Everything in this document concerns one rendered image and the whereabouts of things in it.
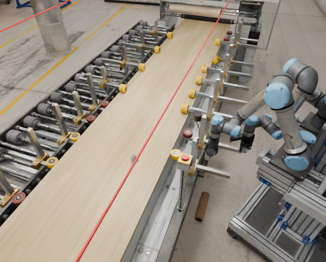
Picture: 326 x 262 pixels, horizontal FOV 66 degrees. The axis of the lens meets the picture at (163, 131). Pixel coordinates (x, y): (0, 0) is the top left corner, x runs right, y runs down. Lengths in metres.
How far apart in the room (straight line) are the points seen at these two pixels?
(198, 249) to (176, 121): 1.15
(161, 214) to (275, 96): 1.11
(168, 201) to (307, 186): 0.93
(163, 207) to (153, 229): 0.18
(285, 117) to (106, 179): 1.16
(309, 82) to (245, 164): 1.62
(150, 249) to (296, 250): 1.23
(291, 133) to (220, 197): 1.47
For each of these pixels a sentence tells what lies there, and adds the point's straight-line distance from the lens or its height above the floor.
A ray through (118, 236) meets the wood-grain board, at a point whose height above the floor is 0.90.
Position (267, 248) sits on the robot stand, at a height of 0.23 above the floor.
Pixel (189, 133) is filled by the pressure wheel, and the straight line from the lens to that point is 2.02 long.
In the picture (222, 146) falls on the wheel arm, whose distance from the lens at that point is 2.03.
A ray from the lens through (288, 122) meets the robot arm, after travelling 1.45.
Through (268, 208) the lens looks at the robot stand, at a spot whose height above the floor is 0.21.
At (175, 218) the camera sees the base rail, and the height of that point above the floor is 0.70.
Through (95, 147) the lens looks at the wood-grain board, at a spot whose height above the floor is 0.90.
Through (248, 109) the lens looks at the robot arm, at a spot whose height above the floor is 1.34.
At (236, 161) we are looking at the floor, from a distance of 3.12.
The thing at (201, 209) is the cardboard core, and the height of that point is 0.08.
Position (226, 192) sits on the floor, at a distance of 2.83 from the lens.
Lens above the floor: 2.27
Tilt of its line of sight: 42 degrees down
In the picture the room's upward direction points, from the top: straight up
